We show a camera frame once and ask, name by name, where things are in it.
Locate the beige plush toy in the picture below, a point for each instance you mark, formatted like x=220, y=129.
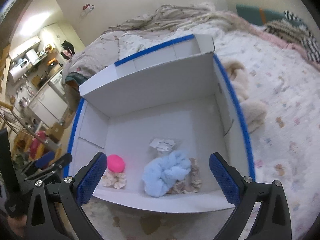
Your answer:
x=254, y=111

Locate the light blue fluffy scrunchie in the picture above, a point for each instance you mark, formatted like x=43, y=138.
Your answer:
x=161, y=174

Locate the white kitchen cabinet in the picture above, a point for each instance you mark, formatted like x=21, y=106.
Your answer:
x=49, y=104

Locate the grey patterned blanket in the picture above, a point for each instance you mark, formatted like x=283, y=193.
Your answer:
x=136, y=34

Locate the teal headboard cushion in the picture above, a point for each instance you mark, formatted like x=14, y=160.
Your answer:
x=259, y=16

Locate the blue and white cardboard box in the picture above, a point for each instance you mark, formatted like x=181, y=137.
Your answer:
x=175, y=90

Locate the beige lace scrunchie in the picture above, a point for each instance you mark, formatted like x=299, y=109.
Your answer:
x=192, y=182

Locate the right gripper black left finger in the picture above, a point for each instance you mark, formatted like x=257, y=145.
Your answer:
x=72, y=193

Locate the floral white bed quilt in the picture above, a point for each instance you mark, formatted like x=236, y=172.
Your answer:
x=286, y=147

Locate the cream white scrunchie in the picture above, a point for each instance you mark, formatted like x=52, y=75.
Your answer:
x=114, y=179

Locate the white water heater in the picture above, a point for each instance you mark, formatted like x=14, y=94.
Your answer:
x=18, y=71

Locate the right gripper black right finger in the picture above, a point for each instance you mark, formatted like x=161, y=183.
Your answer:
x=273, y=218

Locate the clear plastic packet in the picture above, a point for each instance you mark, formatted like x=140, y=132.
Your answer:
x=159, y=147

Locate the pink round sponge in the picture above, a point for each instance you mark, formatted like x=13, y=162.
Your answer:
x=115, y=163

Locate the small brown cardboard box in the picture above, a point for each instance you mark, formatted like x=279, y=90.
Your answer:
x=55, y=132

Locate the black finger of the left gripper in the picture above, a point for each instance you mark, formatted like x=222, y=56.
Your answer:
x=37, y=164
x=51, y=169

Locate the black white striped cloth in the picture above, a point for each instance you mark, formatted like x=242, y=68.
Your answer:
x=293, y=30

